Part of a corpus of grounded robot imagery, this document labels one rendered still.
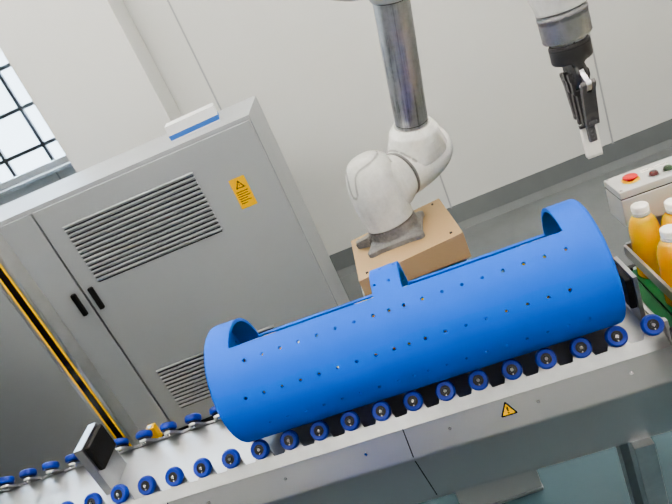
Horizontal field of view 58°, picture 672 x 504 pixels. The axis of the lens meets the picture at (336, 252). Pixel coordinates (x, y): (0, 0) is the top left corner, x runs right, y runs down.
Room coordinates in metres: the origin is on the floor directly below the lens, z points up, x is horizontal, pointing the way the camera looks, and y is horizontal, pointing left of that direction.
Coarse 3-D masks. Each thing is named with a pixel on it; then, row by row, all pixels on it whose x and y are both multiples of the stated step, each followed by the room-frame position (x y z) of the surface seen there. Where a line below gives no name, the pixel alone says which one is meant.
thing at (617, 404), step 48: (432, 384) 1.15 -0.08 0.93; (576, 384) 1.00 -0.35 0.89; (624, 384) 0.97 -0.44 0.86; (192, 432) 1.38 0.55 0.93; (336, 432) 1.13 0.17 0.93; (432, 432) 1.05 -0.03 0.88; (480, 432) 1.02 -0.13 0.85; (528, 432) 1.01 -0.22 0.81; (576, 432) 1.01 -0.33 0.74; (624, 432) 1.02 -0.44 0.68; (48, 480) 1.46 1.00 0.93; (192, 480) 1.19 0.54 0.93; (240, 480) 1.14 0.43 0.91; (288, 480) 1.11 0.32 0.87; (336, 480) 1.08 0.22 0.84; (384, 480) 1.08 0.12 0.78; (432, 480) 1.09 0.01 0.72; (480, 480) 1.09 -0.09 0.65
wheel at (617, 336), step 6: (606, 330) 1.01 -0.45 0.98; (612, 330) 1.00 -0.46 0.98; (618, 330) 1.00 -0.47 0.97; (624, 330) 0.99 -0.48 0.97; (606, 336) 1.00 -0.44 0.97; (612, 336) 0.99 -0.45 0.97; (618, 336) 0.99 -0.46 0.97; (624, 336) 0.99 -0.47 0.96; (612, 342) 0.99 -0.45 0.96; (618, 342) 0.98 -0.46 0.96; (624, 342) 0.98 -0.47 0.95
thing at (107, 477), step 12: (84, 432) 1.34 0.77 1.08; (96, 432) 1.33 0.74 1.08; (84, 444) 1.29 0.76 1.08; (96, 444) 1.30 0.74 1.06; (108, 444) 1.33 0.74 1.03; (84, 456) 1.27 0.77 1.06; (96, 456) 1.28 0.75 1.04; (108, 456) 1.31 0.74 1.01; (120, 456) 1.37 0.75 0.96; (96, 468) 1.27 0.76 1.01; (108, 468) 1.31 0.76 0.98; (120, 468) 1.34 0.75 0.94; (96, 480) 1.27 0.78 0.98; (108, 480) 1.28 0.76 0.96; (108, 492) 1.27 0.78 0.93
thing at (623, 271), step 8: (616, 256) 1.13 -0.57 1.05; (616, 264) 1.11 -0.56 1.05; (624, 264) 1.09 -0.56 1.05; (624, 272) 1.07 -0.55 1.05; (632, 272) 1.05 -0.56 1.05; (624, 280) 1.05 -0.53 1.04; (632, 280) 1.04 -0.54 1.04; (624, 288) 1.06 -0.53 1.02; (632, 288) 1.04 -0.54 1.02; (632, 296) 1.04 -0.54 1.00; (640, 296) 1.03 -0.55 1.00; (632, 304) 1.04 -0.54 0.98; (640, 304) 1.04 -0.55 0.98; (640, 312) 1.04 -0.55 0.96; (640, 320) 1.05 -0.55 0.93
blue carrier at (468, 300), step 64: (512, 256) 1.05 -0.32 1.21; (576, 256) 1.00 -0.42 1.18; (320, 320) 1.13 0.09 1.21; (384, 320) 1.07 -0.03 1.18; (448, 320) 1.03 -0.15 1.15; (512, 320) 0.99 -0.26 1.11; (576, 320) 0.97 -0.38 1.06; (256, 384) 1.10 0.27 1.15; (320, 384) 1.07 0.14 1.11; (384, 384) 1.05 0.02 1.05
